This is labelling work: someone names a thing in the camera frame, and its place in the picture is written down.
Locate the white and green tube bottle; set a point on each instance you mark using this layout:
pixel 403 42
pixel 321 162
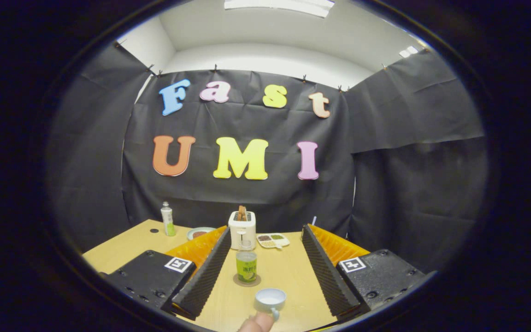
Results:
pixel 168 219

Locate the brown bread piece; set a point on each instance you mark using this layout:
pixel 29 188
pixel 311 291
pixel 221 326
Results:
pixel 199 234

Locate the green label juice bottle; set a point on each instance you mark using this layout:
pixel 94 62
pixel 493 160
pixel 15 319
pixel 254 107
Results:
pixel 246 269

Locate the white cup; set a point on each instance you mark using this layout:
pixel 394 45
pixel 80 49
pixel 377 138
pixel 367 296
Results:
pixel 270 302

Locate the white toaster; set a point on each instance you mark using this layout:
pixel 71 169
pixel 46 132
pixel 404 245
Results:
pixel 242 228

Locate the long ceiling light panel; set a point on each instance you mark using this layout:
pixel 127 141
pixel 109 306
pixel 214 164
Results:
pixel 279 5

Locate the round brown coaster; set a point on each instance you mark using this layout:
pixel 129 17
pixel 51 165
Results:
pixel 258 280

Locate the brown toast slices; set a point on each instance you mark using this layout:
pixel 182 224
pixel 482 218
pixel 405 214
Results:
pixel 242 213

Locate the white divided snack tray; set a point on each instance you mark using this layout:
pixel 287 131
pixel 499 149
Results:
pixel 272 241

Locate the small ceiling light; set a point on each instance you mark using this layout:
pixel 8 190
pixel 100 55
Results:
pixel 408 51

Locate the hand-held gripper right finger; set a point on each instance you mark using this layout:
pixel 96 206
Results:
pixel 325 272

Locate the pale green plate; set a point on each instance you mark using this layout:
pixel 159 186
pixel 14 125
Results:
pixel 191 232

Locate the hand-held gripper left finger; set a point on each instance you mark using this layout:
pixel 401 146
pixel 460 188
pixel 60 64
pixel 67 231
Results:
pixel 205 272

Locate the wooden table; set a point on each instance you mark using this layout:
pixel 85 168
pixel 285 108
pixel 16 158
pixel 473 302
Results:
pixel 288 276

